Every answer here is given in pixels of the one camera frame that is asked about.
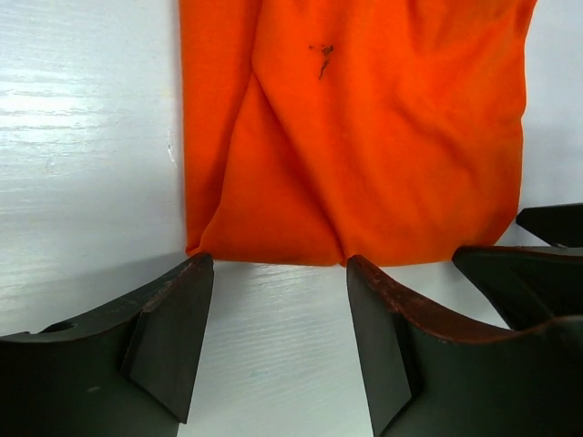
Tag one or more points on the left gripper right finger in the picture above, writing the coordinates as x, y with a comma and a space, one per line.
430, 371

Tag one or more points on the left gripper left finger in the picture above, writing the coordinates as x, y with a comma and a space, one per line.
125, 368

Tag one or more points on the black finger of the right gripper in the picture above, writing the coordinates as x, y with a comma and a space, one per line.
558, 226
526, 285

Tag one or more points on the orange t-shirt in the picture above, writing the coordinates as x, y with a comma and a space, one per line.
318, 130

